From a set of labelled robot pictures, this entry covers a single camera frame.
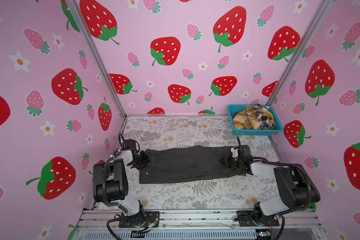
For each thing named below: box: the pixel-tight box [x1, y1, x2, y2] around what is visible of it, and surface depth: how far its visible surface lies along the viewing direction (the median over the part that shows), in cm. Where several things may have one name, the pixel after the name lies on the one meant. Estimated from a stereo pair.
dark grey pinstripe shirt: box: [139, 145, 239, 184], surface depth 93 cm
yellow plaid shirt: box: [232, 105, 274, 130], surface depth 106 cm
